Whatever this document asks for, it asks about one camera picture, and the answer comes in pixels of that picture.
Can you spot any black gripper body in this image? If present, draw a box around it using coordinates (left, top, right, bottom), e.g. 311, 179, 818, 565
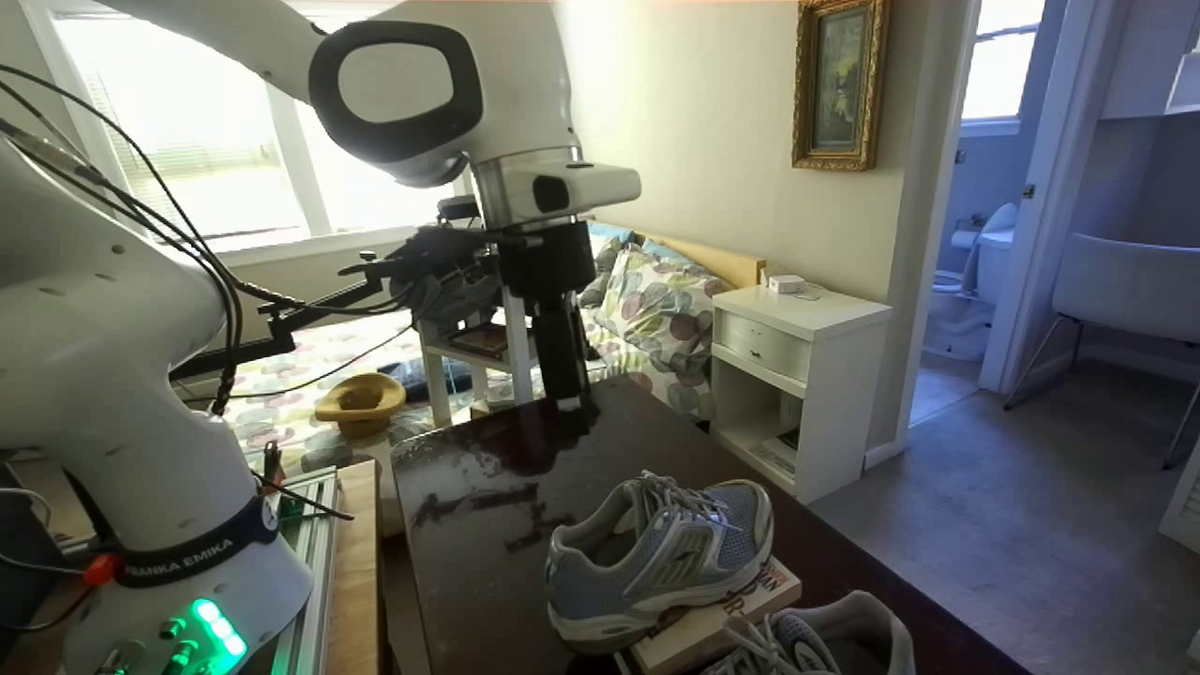
497, 223, 599, 313

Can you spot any grey blue sneaker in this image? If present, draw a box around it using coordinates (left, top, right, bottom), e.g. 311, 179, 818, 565
541, 468, 782, 657

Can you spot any floral pillow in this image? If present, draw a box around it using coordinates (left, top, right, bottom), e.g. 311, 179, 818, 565
579, 223, 732, 425

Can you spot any blue cloth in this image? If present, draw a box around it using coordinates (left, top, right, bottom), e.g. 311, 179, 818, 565
372, 352, 482, 405

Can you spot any wooden headboard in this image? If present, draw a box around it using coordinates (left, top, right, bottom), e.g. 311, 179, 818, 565
653, 234, 769, 292

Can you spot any yellow bowl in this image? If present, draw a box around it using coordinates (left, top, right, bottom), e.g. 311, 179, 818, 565
311, 370, 413, 443

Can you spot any white nightstand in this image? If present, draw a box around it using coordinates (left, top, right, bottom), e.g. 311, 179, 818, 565
708, 282, 893, 507

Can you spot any book with red title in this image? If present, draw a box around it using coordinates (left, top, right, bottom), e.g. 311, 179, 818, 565
627, 554, 806, 675

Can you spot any wooden board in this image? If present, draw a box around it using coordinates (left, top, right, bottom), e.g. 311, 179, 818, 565
327, 458, 382, 675

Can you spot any gold framed picture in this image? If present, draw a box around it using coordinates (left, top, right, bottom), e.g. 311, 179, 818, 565
787, 0, 893, 177

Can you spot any grey sneaker with white laces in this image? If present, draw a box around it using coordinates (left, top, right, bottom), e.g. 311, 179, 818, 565
699, 589, 921, 675

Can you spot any white toilet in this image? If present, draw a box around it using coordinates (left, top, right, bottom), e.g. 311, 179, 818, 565
932, 199, 1026, 369

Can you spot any red knob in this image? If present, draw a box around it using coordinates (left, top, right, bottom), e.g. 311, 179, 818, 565
79, 552, 124, 598

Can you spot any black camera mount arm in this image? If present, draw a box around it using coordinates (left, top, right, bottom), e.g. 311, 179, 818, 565
182, 223, 509, 383

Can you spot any white window frame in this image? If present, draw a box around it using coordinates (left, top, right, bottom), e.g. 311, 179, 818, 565
19, 0, 469, 260

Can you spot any black cable bundle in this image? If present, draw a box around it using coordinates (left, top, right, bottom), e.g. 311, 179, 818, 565
0, 62, 388, 422

